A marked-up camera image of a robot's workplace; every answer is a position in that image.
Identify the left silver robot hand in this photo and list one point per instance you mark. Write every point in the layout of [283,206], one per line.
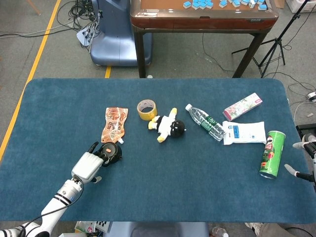
[86,166]

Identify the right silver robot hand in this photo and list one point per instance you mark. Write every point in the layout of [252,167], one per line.
[314,163]

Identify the black pan with sausage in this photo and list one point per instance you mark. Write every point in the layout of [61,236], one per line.
[115,153]

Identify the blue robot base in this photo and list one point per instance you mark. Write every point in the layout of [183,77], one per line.
[116,44]

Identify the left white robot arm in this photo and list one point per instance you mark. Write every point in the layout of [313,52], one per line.
[56,200]

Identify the grey sneaker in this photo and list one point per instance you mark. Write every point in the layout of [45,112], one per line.
[311,138]

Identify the black box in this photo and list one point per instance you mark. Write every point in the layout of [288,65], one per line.
[303,128]

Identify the green chips can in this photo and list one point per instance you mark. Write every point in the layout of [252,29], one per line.
[271,159]

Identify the orange snack pouch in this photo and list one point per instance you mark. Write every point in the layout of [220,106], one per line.
[114,123]

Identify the green white plastic bag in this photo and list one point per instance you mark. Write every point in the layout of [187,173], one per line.
[85,227]

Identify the checkerboard sheet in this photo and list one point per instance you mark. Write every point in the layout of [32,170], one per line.
[103,225]

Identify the white power adapter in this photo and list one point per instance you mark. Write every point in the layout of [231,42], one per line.
[312,95]

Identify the white wet wipes pack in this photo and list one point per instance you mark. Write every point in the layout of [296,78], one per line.
[247,133]

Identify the yellow tape roll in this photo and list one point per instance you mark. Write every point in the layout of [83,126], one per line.
[148,115]

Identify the blue table mat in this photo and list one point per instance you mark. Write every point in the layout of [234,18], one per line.
[172,185]

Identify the black white plush toy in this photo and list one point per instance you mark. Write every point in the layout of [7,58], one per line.
[165,126]

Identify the floral tissue box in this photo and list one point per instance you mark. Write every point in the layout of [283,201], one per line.
[242,106]

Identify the blue grey robot torso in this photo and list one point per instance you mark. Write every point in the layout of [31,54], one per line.
[158,230]

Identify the small clear plastic bottle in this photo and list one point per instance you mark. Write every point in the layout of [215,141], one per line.
[219,232]

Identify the clear water bottle green label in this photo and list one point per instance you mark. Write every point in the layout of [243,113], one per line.
[205,119]

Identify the white power strip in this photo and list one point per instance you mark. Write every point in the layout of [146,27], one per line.
[84,34]

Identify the black tripod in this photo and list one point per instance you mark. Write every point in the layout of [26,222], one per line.
[296,16]

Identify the white box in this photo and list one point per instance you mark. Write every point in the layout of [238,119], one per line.
[303,7]

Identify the cardboard box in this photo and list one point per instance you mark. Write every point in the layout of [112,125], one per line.
[280,3]

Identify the blue mahjong tile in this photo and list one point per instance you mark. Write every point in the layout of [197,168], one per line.
[235,2]
[262,6]
[201,6]
[209,5]
[187,4]
[222,4]
[195,6]

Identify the wooden chair leg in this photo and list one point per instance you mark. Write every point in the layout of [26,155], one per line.
[34,7]

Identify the white faced mahjong tile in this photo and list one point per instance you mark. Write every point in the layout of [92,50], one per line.
[252,4]

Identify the brown mahjong table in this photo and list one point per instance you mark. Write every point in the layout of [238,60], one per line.
[197,23]

